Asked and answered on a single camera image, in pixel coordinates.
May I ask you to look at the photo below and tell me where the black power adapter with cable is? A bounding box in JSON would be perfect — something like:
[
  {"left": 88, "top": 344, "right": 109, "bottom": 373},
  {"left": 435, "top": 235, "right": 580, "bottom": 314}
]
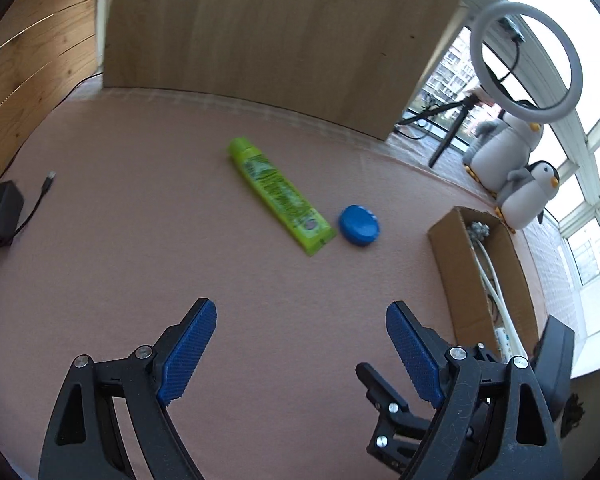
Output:
[{"left": 0, "top": 171, "right": 57, "bottom": 321}]

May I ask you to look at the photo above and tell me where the black tripod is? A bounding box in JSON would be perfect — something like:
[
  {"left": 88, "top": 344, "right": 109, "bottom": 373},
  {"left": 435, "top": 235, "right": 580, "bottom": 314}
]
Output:
[{"left": 395, "top": 87, "right": 486, "bottom": 168}]

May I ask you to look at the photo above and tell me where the blue round lid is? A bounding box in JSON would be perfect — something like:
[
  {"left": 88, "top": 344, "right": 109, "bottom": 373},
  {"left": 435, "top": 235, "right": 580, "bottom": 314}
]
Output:
[{"left": 338, "top": 204, "right": 381, "bottom": 249}]

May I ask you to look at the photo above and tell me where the star print tissue pack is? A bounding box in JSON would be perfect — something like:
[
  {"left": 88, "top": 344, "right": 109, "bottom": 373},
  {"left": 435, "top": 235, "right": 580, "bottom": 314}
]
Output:
[{"left": 495, "top": 327, "right": 513, "bottom": 361}]

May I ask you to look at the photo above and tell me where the white massager with grey balls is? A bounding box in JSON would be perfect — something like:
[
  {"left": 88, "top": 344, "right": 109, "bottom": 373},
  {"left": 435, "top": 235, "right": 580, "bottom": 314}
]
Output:
[{"left": 466, "top": 220, "right": 528, "bottom": 356}]

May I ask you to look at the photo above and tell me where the ring light on tripod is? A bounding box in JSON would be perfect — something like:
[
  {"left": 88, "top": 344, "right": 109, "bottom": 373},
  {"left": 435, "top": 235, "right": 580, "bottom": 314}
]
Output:
[{"left": 394, "top": 120, "right": 426, "bottom": 141}]

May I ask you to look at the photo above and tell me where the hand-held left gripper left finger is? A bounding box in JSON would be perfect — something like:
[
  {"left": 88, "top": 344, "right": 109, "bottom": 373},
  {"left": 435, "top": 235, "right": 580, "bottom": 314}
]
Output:
[{"left": 37, "top": 297, "right": 218, "bottom": 480}]

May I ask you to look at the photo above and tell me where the small penguin plush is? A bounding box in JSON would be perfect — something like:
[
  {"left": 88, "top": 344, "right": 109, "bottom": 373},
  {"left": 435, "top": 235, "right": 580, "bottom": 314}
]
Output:
[{"left": 495, "top": 160, "right": 561, "bottom": 233}]

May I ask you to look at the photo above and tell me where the wooden slat panel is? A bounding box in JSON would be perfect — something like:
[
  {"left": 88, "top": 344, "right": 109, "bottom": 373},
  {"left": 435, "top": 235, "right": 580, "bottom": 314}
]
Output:
[{"left": 0, "top": 0, "right": 103, "bottom": 193}]

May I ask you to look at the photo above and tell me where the white window frame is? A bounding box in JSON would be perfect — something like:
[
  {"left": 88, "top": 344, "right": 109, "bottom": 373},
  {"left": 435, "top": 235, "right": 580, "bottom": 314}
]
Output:
[{"left": 460, "top": 0, "right": 600, "bottom": 376}]

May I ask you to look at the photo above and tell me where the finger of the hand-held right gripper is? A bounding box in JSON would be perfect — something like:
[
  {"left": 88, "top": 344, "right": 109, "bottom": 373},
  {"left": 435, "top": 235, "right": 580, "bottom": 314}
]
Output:
[
  {"left": 355, "top": 362, "right": 433, "bottom": 476},
  {"left": 530, "top": 315, "right": 576, "bottom": 423}
]

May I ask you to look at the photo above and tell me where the white ring light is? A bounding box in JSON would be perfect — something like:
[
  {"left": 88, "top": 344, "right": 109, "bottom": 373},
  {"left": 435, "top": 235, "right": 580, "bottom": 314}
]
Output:
[{"left": 469, "top": 2, "right": 584, "bottom": 122}]

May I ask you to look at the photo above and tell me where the large penguin plush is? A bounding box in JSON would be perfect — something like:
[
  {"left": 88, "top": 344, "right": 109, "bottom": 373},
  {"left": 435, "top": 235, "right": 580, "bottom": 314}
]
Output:
[{"left": 462, "top": 110, "right": 545, "bottom": 196}]

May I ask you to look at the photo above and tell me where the cardboard box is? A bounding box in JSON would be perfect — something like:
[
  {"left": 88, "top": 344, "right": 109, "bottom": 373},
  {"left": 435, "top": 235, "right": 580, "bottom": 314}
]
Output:
[{"left": 427, "top": 206, "right": 540, "bottom": 358}]

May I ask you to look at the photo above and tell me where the large light wooden board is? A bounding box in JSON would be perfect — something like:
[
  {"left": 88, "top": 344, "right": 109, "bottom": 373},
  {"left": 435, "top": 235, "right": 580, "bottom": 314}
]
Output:
[{"left": 102, "top": 0, "right": 472, "bottom": 141}]

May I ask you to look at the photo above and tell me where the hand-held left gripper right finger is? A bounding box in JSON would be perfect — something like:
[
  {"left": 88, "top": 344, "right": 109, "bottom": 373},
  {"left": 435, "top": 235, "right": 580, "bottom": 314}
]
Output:
[{"left": 385, "top": 301, "right": 566, "bottom": 480}]

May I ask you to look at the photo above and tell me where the green tube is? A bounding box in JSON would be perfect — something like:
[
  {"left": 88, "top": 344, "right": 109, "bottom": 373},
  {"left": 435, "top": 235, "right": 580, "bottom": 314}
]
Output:
[{"left": 228, "top": 137, "right": 337, "bottom": 259}]

